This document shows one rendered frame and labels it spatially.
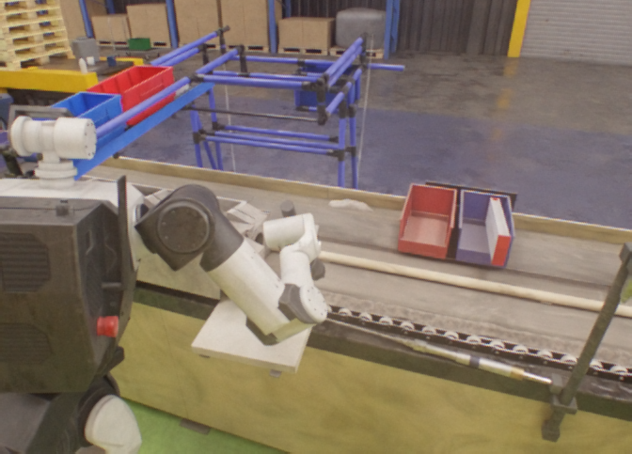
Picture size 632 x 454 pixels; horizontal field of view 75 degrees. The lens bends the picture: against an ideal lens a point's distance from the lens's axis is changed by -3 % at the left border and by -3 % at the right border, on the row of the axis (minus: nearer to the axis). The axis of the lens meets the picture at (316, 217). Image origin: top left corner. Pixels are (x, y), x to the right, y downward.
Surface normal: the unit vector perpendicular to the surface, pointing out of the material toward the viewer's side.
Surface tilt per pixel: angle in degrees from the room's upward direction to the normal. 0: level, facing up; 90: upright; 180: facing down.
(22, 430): 29
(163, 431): 0
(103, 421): 90
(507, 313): 0
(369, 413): 90
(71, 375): 91
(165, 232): 73
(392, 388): 90
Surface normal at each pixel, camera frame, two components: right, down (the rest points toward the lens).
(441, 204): -0.32, 0.45
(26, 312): 0.15, 0.51
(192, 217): 0.17, 0.23
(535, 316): 0.00, -0.86
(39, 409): -0.15, -0.51
